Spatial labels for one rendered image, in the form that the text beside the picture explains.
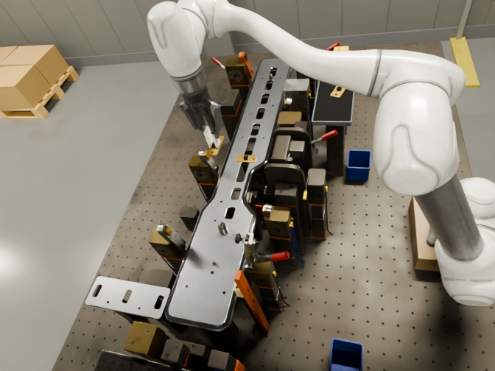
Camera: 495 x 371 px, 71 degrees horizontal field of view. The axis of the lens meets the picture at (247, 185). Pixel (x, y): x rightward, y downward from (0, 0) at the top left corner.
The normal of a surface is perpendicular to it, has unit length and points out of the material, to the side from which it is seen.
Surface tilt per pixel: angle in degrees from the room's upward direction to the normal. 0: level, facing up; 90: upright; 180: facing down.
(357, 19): 90
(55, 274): 0
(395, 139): 33
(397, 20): 90
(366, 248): 0
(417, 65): 5
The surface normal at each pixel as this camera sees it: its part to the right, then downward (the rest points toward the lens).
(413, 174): -0.33, 0.81
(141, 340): -0.20, -0.60
